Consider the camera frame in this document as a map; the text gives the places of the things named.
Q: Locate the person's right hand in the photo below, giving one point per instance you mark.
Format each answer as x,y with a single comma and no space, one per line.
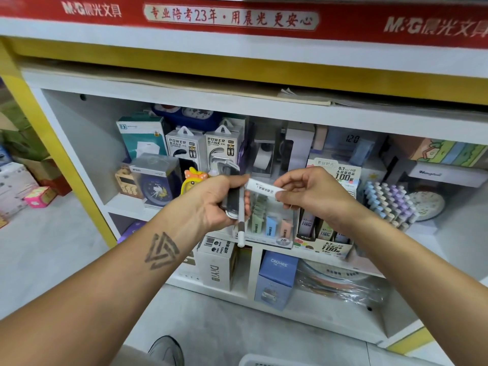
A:
320,198

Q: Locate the person's left hand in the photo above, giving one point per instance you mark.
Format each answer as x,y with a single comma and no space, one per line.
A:
206,206

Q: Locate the bundle of blue dark packets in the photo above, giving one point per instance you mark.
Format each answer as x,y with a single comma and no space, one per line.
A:
240,221

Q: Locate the white slim refill packet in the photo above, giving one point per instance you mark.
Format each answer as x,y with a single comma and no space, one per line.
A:
263,186

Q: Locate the white shelf with yellow trim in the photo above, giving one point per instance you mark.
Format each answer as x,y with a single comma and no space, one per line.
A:
251,106

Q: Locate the white plastic basket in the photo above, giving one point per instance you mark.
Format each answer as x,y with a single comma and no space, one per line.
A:
274,360

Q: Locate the person's right forearm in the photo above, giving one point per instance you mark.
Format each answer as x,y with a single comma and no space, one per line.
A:
427,289

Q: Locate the person's left forearm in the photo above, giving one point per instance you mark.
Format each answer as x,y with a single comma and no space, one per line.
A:
91,297

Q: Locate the yellow alarm clock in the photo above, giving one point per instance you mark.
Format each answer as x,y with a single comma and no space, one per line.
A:
192,179

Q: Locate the white refill display box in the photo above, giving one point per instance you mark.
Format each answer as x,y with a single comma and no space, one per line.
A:
347,175

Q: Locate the clear plastic tray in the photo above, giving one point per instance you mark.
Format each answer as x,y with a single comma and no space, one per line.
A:
271,225

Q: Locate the clear boxed dark clock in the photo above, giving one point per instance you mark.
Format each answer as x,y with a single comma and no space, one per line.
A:
155,180

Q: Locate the white tall box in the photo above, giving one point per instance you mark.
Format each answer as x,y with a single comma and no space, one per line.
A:
299,145

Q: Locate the large white cardboard box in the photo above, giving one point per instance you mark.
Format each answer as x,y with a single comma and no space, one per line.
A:
213,263

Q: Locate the white hanging accessory box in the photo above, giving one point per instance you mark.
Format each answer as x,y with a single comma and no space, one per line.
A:
185,147
225,145

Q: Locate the grey digital clock box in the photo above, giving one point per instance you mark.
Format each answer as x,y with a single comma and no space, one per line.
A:
354,145

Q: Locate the tape dispenser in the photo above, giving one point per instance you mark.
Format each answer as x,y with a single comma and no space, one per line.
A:
263,157

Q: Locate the purple box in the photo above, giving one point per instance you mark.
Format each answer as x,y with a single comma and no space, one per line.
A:
131,232

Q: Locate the small tan alarm clock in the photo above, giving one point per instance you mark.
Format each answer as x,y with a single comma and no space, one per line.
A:
127,183

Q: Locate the stack of wrapped discs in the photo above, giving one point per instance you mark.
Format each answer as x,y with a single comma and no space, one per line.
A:
339,282

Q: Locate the blue small carton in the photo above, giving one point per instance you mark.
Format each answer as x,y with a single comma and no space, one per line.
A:
276,278

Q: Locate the teal white box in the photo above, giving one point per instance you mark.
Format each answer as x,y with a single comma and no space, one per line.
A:
141,135

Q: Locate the flat cardboard sheets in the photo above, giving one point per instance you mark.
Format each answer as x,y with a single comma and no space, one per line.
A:
320,96

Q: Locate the white round clock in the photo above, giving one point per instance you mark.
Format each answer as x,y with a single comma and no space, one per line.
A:
427,204

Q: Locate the white long box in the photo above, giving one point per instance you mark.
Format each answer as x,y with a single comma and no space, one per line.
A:
446,174

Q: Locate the pastel sticky notes pack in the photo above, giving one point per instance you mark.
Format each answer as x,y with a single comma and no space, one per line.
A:
442,151

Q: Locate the grey sneaker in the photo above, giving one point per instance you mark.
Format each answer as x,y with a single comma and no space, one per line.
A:
166,350

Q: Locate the assorted small colourful boxes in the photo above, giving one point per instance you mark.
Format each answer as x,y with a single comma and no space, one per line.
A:
23,171

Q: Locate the red banner strip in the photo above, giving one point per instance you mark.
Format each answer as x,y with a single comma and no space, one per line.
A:
229,19

